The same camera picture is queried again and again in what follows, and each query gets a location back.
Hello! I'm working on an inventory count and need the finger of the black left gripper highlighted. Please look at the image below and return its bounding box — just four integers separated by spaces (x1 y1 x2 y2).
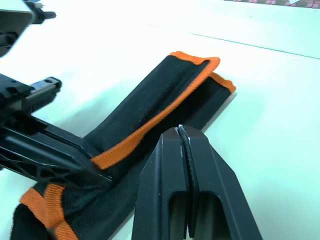
0 146 114 188
0 117 102 162

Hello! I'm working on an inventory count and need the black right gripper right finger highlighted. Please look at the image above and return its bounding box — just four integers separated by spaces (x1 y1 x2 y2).
180 125 264 240

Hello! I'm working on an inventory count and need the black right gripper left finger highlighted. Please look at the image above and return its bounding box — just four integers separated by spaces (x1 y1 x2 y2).
133 126 189 240

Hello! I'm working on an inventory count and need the black tool roll orange trim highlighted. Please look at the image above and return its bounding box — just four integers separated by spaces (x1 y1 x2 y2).
9 50 237 240

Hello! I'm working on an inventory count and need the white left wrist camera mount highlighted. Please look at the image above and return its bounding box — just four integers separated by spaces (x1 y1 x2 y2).
0 0 57 59

